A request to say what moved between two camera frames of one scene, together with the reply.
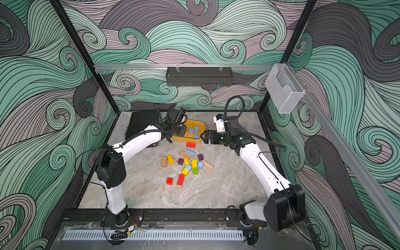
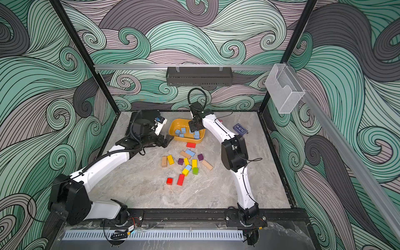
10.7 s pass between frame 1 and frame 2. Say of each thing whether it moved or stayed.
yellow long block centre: stayed
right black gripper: moved
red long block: stayed
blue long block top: stayed
